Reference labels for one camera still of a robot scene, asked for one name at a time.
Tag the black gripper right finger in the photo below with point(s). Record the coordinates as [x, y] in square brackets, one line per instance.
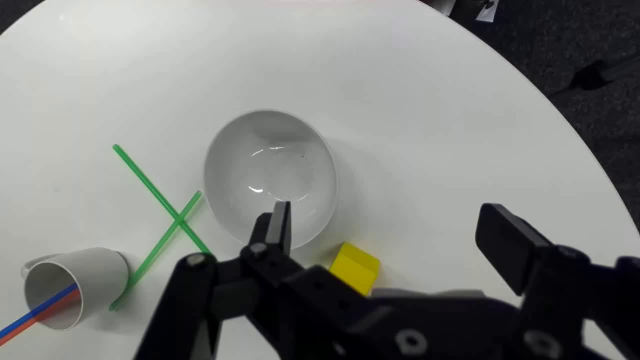
[532, 266]

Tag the blue straw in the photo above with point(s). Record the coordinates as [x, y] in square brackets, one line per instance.
[40, 311]

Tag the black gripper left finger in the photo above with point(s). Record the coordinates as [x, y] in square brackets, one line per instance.
[267, 292]

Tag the white bowl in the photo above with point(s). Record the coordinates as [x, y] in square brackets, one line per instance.
[267, 173]

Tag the green straw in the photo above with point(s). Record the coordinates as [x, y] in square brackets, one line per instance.
[147, 180]
[156, 251]

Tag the yellow cube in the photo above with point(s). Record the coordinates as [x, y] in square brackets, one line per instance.
[354, 266]

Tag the red straw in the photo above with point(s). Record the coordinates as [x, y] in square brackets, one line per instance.
[57, 308]

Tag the white mug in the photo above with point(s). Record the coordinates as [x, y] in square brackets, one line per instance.
[92, 280]

